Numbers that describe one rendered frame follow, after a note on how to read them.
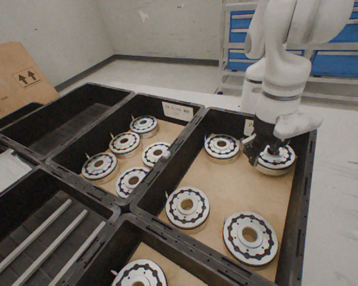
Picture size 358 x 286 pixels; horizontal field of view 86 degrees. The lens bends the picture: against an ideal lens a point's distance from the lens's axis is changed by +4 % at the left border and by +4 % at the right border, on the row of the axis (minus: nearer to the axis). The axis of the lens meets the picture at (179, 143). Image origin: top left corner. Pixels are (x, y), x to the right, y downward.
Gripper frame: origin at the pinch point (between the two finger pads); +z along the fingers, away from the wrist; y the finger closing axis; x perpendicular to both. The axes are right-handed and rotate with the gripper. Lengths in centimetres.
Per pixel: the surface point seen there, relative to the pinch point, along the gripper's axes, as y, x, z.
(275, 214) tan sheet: 4.3, 12.5, 4.6
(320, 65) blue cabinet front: -147, -108, 48
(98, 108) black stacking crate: 44, -58, 6
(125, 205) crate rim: 34.9, 3.6, -5.1
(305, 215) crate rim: 5.1, 17.3, -5.5
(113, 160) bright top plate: 38.7, -17.5, 1.7
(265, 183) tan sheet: 1.2, 4.6, 4.7
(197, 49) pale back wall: -92, -282, 67
